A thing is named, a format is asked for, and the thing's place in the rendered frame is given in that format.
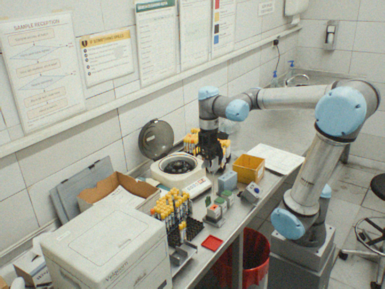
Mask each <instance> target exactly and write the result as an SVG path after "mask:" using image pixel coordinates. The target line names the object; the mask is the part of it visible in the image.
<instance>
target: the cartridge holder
mask: <svg viewBox="0 0 385 289"><path fill-rule="evenodd" d="M202 221H205V222H207V223H209V224H212V225H215V226H217V227H220V226H221V225H222V224H223V223H224V222H225V221H226V219H225V218H223V217H222V214H220V215H219V216H218V217H217V218H216V219H215V218H212V217H210V216H207V214H206V215H205V216H204V217H203V218H202Z"/></svg>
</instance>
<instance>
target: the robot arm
mask: <svg viewBox="0 0 385 289"><path fill-rule="evenodd" d="M380 100H381V96H380V92H379V89H378V88H377V86H376V85H375V84H374V83H373V82H371V81H369V80H366V79H349V80H339V81H334V82H333V83H332V84H330V85H311V86H302V87H284V88H266V89H262V88H260V87H255V88H251V89H248V90H247V91H245V92H242V93H239V94H237V95H235V96H232V97H227V96H222V95H219V90H218V88H217V87H215V86H205V87H202V88H200V89H199V91H198V108H199V127H200V131H199V132H198V143H197V144H196V145H195V157H197V156H198V155H200V156H201V157H203V158H204V160H203V163H202V164H201V168H202V169H203V168H205V167H206V168H207V169H208V171H209V172H210V173H211V172H212V171H213V174H215V173H216V172H217V170H218V169H219V167H220V164H221V162H222V160H223V148H222V146H221V143H220V140H227V139H228V136H229V134H227V133H226V132H224V131H219V117H222V118H225V119H228V120H231V121H234V122H243V121H244V120H245V119H246V118H247V116H248V114H249V112H250V111H252V110H309V109H315V119H316V121H315V123H314V128H315V130H316V135H315V137H314V139H313V142H312V144H311V146H310V148H309V151H308V153H307V155H306V157H305V160H304V162H303V164H302V167H301V169H300V171H299V174H298V176H297V178H296V180H295V183H294V185H293V187H292V189H289V190H287V191H286V192H285V194H284V196H283V198H282V200H281V203H280V205H279V206H278V208H277V209H275V210H274V211H273V213H272V215H271V222H272V225H273V226H274V228H275V230H276V231H277V232H278V233H279V234H280V235H282V236H283V237H285V238H287V239H290V240H291V241H293V242H294V243H296V244H298V245H300V246H303V247H309V248H314V247H319V246H321V245H322V244H324V242H325V240H326V236H327V231H326V226H325V218H326V215H327V210H328V205H329V201H330V198H331V192H332V190H331V188H330V187H329V186H328V185H327V182H328V180H329V178H330V176H331V174H332V172H333V170H334V168H335V166H336V164H337V162H338V160H339V158H340V156H341V154H342V152H343V150H344V148H345V146H346V144H349V143H353V142H354V141H355V140H356V138H357V136H358V134H359V132H360V130H361V129H362V126H363V124H364V123H365V121H366V120H367V119H368V118H369V117H370V116H371V115H373V114H374V113H375V112H376V110H377V109H378V108H379V105H380ZM218 139H220V140H218ZM196 148H198V153H197V149H196ZM212 160H213V164H212Z"/></svg>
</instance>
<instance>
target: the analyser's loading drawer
mask: <svg viewBox="0 0 385 289"><path fill-rule="evenodd" d="M195 253H198V246H197V245H196V244H194V243H192V242H190V241H188V240H186V239H183V244H182V245H181V246H180V247H178V246H176V250H175V251H174V252H173V253H172V254H171V255H170V254H169V258H170V264H171V274H172V277H173V276H174V275H175V274H176V273H177V272H178V271H179V270H180V269H181V268H182V267H183V266H184V265H185V264H186V263H187V261H188V260H189V259H190V258H191V257H192V256H193V255H194V254H195ZM178 258H179V259H178Z"/></svg>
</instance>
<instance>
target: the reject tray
mask: <svg viewBox="0 0 385 289"><path fill-rule="evenodd" d="M222 243H223V240H221V239H219V238H217V237H215V236H213V235H209V236H208V237H207V238H206V239H205V240H204V241H203V242H202V243H201V246H203V247H205V248H207V249H209V250H212V251H214V252H215V251H216V250H217V249H218V248H219V247H220V246H221V244H222Z"/></svg>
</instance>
